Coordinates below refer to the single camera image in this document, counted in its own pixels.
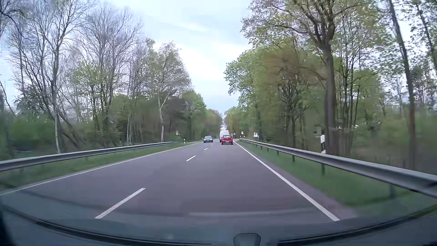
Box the grey asphalt road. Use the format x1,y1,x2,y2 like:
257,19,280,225
0,139,357,227

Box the road markings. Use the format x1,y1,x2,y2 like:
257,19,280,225
0,141,340,222

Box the car's own bonnet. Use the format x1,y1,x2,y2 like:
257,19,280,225
0,204,437,246

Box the metal guard rail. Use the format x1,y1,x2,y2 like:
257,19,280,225
239,138,437,199
0,141,175,172

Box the grass verge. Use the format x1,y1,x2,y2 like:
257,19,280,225
236,140,437,217
0,141,202,190

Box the row of trees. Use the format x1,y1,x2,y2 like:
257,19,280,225
0,0,223,159
224,0,437,171

